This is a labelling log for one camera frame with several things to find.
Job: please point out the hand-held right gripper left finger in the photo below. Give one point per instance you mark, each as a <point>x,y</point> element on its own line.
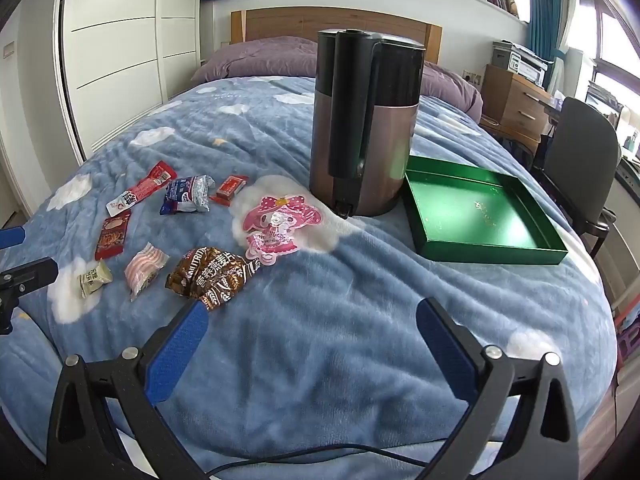
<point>175,350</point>

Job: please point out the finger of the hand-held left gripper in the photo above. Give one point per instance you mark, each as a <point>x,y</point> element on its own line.
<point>11,238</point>
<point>30,275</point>

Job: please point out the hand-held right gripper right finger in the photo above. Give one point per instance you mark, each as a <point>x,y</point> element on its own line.
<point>445,350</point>

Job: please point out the pale green small snack packet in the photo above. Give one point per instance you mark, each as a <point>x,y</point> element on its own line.
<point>92,277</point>

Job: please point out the brown crinkled snack packet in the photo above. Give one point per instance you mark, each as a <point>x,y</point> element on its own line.
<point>215,275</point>

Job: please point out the pink striped candy packet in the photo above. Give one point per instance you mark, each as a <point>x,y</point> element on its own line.
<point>142,270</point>

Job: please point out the dark red snack packet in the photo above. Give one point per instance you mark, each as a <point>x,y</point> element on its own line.
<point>112,237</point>

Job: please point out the green shallow box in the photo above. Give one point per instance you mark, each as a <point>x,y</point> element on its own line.
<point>470,210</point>

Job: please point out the pink cartoon character snack packet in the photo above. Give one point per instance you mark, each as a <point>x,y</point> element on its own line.
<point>280,220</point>

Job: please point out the blue cloud printed blanket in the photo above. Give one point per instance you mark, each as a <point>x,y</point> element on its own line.
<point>325,335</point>

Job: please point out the red and white sausage packet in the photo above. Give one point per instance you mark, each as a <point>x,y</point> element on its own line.
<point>142,190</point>

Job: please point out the blue and white snack packet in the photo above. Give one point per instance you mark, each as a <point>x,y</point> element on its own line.
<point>187,195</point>

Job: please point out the small red snack packet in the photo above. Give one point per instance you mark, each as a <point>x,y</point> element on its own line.
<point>231,187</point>

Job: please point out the black and brown electric kettle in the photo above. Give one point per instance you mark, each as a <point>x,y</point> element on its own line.
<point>385,150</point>

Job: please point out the white wardrobe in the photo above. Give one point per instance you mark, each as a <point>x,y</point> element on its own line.
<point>125,35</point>

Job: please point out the black office chair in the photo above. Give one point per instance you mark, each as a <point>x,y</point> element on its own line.
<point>580,150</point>

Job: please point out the wooden dresser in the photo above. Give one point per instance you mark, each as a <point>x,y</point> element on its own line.
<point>510,100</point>

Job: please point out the grey printer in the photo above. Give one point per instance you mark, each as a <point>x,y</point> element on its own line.
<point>520,62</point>

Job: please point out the purple pillow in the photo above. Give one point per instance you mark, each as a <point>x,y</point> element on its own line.
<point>250,57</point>

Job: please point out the wooden headboard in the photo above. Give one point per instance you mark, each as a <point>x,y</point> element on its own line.
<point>300,25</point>

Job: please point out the white wall switch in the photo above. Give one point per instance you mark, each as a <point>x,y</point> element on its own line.
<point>8,50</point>

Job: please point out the wall socket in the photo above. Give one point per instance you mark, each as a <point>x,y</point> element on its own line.
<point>471,77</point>

